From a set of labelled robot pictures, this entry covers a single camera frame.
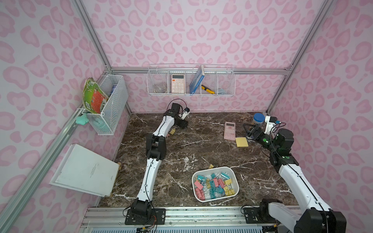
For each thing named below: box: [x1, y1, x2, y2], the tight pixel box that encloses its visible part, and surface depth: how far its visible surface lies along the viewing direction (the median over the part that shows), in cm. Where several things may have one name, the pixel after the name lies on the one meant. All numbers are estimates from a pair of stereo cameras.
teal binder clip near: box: [196, 174, 207, 182], surface depth 85 cm
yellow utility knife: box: [201, 84, 216, 95], surface depth 100 cm
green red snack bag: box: [82, 77, 109, 115], surface depth 74 cm
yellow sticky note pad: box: [235, 136, 249, 148], surface depth 102 cm
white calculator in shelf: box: [171, 74, 185, 94], surface depth 97 cm
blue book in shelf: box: [189, 65, 205, 96], surface depth 90 cm
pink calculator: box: [223, 121, 236, 142], surface depth 109 cm
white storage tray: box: [191, 166, 240, 203], surface depth 82 cm
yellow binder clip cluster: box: [205, 178, 211, 189], surface depth 84 cm
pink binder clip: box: [194, 180, 206, 201], surface depth 80 cm
